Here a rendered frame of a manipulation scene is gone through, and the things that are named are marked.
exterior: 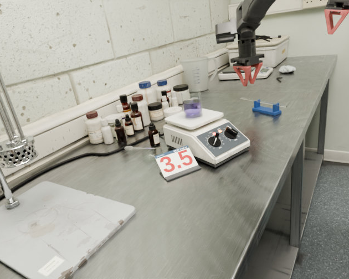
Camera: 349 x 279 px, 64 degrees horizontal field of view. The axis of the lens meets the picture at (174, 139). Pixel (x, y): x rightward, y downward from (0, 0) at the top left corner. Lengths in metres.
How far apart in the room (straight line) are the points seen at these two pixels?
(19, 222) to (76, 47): 0.60
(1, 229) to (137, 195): 0.26
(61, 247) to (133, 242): 0.12
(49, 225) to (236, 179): 0.38
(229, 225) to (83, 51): 0.77
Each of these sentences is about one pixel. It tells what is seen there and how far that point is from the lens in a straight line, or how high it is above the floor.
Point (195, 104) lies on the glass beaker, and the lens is 0.71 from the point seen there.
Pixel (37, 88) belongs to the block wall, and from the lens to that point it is 0.93.
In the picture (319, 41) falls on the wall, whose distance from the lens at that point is 2.07.
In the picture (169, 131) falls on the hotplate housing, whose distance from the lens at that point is 0.75.
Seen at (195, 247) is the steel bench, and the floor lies 0.75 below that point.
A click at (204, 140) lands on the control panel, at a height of 0.81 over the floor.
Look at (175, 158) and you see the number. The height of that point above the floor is 0.78.
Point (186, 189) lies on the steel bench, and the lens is 0.60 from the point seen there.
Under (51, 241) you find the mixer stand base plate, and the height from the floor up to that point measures 0.76.
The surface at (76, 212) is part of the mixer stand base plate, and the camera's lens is 0.60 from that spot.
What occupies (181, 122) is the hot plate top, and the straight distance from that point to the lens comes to 0.72.
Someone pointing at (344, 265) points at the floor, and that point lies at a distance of 1.53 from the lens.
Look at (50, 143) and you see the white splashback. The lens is 0.91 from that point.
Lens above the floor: 1.08
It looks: 23 degrees down
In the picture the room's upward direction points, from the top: 9 degrees counter-clockwise
